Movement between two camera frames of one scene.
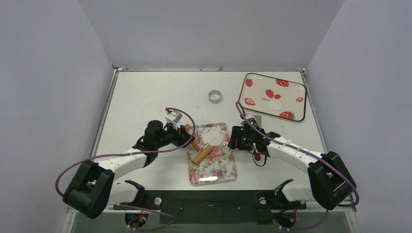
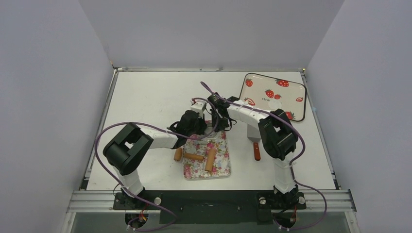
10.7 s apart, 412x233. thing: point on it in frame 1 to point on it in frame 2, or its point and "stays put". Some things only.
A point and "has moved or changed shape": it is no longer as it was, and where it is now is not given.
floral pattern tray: x=220 y=166 has moved or changed shape
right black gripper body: x=237 y=139 to x=220 y=118
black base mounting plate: x=211 y=207 stays put
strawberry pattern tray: x=272 y=96 stays put
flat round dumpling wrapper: x=275 y=105 stays put
